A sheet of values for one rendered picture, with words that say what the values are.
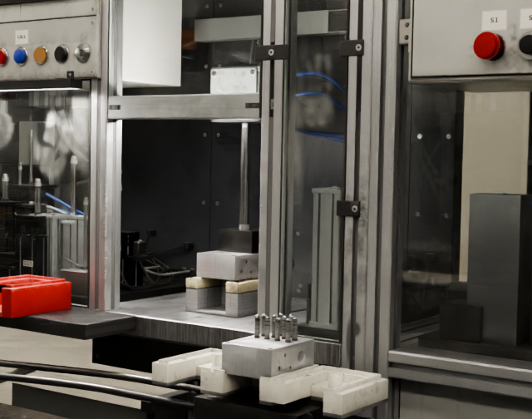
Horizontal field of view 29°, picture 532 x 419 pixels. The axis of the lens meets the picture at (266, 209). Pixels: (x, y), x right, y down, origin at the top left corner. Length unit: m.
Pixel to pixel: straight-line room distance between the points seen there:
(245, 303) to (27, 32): 0.72
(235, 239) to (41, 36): 0.58
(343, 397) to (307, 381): 0.12
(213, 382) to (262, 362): 0.10
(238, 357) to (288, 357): 0.08
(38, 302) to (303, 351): 0.60
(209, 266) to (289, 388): 0.52
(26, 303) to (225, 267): 0.39
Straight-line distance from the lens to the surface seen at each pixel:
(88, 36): 2.11
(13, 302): 2.02
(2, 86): 2.23
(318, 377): 1.68
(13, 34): 2.27
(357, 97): 1.74
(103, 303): 2.10
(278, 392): 1.60
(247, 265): 2.06
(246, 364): 1.64
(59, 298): 2.10
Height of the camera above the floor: 1.23
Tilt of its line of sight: 3 degrees down
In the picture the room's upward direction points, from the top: 1 degrees clockwise
